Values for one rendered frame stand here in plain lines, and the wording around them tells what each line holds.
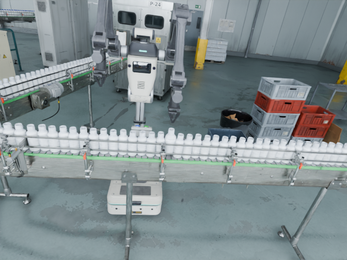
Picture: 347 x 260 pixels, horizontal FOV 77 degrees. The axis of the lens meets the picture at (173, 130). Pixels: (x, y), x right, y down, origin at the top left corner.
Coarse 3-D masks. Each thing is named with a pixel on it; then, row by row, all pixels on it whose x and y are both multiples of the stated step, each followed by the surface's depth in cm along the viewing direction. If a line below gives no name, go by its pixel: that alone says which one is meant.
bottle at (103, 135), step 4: (104, 128) 134; (100, 132) 132; (104, 132) 131; (100, 136) 132; (104, 136) 132; (100, 144) 134; (104, 144) 134; (100, 148) 135; (104, 148) 135; (100, 152) 137; (104, 152) 136
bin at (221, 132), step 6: (210, 132) 191; (216, 132) 201; (222, 132) 201; (228, 132) 202; (234, 132) 202; (240, 132) 202; (228, 138) 205; (246, 138) 189; (222, 186) 169; (246, 186) 172
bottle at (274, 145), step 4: (276, 140) 147; (272, 144) 146; (276, 144) 144; (272, 148) 145; (276, 148) 145; (268, 152) 149; (272, 152) 146; (276, 152) 146; (268, 156) 149; (272, 156) 148; (268, 160) 150; (272, 160) 149
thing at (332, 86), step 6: (318, 84) 491; (324, 84) 481; (330, 84) 478; (336, 84) 481; (336, 90) 444; (342, 90) 448; (312, 96) 504; (330, 96) 454; (342, 108) 528; (336, 114) 498; (342, 114) 503
